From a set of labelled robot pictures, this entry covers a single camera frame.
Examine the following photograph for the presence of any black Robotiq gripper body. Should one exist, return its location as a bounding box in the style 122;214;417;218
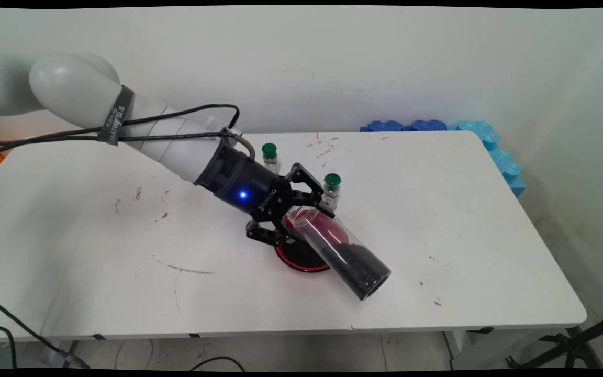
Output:
194;140;302;220

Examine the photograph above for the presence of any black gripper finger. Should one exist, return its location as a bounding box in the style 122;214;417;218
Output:
245;217;307;247
283;162;336;218

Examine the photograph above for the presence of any clear jar with black grains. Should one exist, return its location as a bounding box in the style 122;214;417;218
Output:
283;205;392;302

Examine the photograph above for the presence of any green cap spice bottle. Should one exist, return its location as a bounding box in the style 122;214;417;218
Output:
261;143;281;176
322;173;342;212

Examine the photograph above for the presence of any red bowl with black grains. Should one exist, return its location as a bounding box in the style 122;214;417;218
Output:
274;215;348;273

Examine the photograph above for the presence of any dark blue foam tile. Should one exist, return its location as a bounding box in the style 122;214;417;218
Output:
410;119;448;131
360;120;412;132

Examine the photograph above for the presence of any light blue foam tile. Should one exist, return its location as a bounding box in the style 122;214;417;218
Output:
447;120;526;198

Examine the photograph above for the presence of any white table leg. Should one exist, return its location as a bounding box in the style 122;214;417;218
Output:
45;340;80;369
444;329;569;370

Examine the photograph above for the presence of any black tripod stand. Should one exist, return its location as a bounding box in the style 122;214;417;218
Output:
506;310;603;369

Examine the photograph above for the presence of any black camera cable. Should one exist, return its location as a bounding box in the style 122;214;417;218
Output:
0;104;241;155

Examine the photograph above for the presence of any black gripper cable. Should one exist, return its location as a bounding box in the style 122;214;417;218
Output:
0;131;256;159

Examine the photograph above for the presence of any black floor cable loop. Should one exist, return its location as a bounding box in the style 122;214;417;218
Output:
191;357;245;372

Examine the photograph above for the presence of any black velcro strap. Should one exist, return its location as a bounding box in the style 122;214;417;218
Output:
97;85;136;146

